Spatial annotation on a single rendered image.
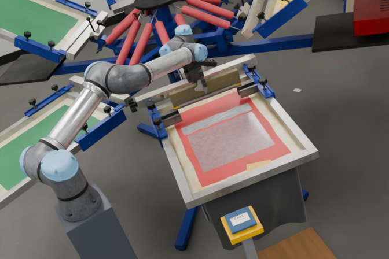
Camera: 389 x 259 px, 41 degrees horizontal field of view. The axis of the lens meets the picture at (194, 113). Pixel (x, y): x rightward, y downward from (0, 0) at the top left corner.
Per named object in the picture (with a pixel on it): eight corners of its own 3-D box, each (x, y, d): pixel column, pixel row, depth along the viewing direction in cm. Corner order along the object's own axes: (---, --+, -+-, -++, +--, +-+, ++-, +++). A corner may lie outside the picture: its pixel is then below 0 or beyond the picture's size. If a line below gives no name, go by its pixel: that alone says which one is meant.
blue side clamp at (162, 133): (171, 144, 249) (167, 133, 245) (161, 148, 249) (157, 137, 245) (158, 114, 274) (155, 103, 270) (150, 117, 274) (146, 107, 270)
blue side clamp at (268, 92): (276, 103, 253) (274, 92, 249) (267, 107, 253) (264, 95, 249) (255, 77, 278) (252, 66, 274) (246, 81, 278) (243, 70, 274)
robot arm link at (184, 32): (169, 31, 233) (180, 22, 238) (176, 52, 239) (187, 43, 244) (182, 32, 228) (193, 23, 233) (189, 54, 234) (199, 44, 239)
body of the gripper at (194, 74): (186, 78, 251) (179, 56, 244) (202, 71, 252) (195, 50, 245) (189, 84, 245) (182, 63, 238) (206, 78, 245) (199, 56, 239)
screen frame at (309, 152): (319, 157, 212) (318, 150, 210) (187, 210, 208) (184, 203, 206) (252, 76, 278) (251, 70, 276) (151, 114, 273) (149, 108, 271)
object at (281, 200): (309, 221, 242) (296, 152, 219) (221, 257, 239) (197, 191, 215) (307, 217, 245) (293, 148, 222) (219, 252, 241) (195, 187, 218)
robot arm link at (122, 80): (124, 73, 186) (208, 37, 220) (105, 70, 193) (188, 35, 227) (129, 103, 191) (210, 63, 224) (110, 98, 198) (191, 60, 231)
